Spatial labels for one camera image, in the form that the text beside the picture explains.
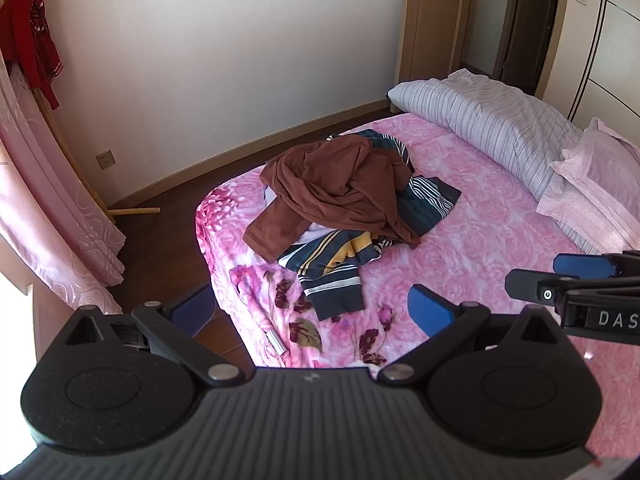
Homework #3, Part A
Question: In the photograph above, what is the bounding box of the brown garment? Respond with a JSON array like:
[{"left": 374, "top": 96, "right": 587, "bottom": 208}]
[{"left": 243, "top": 135, "right": 422, "bottom": 263}]

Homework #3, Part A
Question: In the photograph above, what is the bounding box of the pink pillow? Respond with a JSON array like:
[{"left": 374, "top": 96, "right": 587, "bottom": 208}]
[{"left": 536, "top": 117, "right": 640, "bottom": 253}]

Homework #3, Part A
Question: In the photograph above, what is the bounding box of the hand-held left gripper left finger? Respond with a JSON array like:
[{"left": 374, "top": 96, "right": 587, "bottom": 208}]
[{"left": 64, "top": 283, "right": 255, "bottom": 388}]

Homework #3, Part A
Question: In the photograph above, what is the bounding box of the pink curtain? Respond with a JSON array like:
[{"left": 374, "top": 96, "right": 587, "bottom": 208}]
[{"left": 0, "top": 55, "right": 126, "bottom": 311}]

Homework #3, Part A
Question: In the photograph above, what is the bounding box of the brown wooden door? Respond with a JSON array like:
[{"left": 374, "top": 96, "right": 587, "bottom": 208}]
[{"left": 397, "top": 0, "right": 466, "bottom": 87}]

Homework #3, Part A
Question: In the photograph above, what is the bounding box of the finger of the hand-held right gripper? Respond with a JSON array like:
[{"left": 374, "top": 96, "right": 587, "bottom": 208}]
[
  {"left": 552, "top": 250, "right": 640, "bottom": 280},
  {"left": 504, "top": 268, "right": 640, "bottom": 304}
]

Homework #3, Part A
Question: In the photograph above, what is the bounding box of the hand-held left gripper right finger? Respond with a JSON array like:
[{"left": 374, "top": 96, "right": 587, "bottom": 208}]
[{"left": 377, "top": 284, "right": 563, "bottom": 388}]

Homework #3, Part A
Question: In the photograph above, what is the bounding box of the pink floral blanket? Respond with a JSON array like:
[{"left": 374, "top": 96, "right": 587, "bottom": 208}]
[{"left": 195, "top": 112, "right": 640, "bottom": 461}]

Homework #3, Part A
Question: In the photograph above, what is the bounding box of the navy yellow striped sweater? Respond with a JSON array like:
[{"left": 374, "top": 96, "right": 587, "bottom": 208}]
[{"left": 277, "top": 129, "right": 463, "bottom": 321}]

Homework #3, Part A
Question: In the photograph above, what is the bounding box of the grey striped duvet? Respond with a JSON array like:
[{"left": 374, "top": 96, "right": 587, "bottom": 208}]
[{"left": 387, "top": 69, "right": 601, "bottom": 256}]

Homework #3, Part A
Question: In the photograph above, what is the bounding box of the cream wardrobe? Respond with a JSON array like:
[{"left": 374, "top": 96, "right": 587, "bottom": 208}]
[{"left": 542, "top": 0, "right": 640, "bottom": 146}]

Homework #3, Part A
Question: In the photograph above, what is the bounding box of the red garment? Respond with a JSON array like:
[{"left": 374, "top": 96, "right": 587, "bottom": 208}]
[{"left": 0, "top": 0, "right": 63, "bottom": 111}]

